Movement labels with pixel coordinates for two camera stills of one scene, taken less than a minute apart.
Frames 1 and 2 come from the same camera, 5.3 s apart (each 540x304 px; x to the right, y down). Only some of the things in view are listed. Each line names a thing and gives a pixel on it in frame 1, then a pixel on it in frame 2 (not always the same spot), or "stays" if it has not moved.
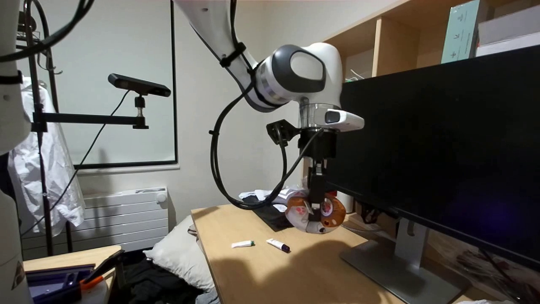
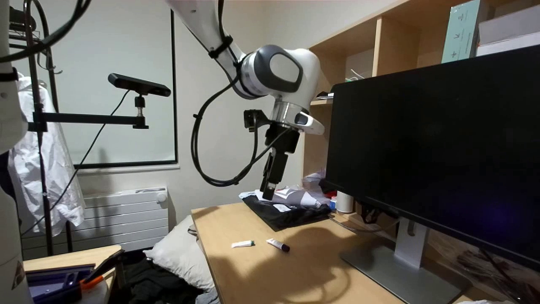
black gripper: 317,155 to 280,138
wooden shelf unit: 408,34 stays
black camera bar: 138,84 stays
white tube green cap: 241,243 stays
